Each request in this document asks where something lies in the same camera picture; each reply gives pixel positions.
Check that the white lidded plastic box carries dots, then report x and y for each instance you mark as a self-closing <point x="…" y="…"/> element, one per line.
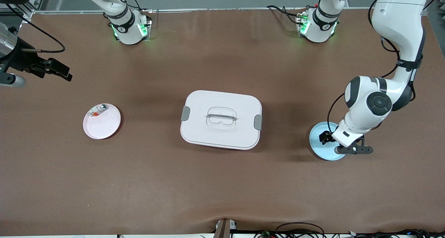
<point x="222" y="133"/>

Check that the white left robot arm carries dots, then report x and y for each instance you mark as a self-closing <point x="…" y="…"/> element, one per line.
<point x="379" y="102"/>

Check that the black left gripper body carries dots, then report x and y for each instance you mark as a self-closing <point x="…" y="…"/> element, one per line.
<point x="325" y="137"/>

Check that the silver table edge rail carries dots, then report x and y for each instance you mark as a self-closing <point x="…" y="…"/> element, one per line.
<point x="226" y="9"/>

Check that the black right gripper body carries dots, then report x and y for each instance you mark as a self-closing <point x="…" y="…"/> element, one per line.
<point x="21" y="62"/>

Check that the light blue round plate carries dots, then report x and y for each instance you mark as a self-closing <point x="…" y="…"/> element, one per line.
<point x="320" y="151"/>

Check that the pink round plate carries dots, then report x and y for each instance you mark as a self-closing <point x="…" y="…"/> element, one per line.
<point x="100" y="126"/>

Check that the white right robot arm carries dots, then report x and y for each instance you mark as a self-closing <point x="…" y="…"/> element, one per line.
<point x="125" y="26"/>

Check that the brown camera mount post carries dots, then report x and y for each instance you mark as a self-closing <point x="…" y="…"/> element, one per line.
<point x="224" y="229"/>

